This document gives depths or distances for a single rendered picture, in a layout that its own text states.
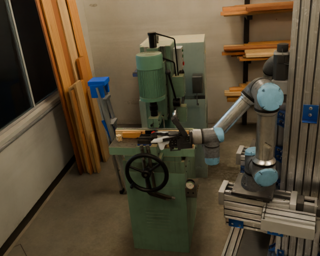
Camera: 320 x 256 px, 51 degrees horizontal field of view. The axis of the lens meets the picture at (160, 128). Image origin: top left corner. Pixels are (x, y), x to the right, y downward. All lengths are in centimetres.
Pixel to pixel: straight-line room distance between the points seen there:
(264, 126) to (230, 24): 299
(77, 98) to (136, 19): 155
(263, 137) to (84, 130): 239
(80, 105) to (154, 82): 156
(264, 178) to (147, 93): 94
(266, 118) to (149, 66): 87
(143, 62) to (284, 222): 124
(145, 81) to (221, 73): 256
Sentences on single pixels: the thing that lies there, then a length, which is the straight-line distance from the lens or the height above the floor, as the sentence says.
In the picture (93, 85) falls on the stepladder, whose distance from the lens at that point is 310.
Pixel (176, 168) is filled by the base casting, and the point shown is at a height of 75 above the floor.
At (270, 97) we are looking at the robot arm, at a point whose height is 141.
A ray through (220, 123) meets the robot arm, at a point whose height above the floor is 123.
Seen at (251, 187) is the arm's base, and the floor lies 85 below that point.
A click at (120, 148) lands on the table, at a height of 90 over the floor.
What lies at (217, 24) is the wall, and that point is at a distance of 456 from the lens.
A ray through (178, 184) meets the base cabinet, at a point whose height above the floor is 62.
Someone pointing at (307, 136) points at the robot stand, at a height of 109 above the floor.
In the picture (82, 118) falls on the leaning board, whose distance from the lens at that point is 368.
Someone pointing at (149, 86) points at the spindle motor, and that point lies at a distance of 222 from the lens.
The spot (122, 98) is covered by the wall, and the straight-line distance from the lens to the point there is 496.
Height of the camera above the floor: 193
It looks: 23 degrees down
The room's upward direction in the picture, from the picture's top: 5 degrees counter-clockwise
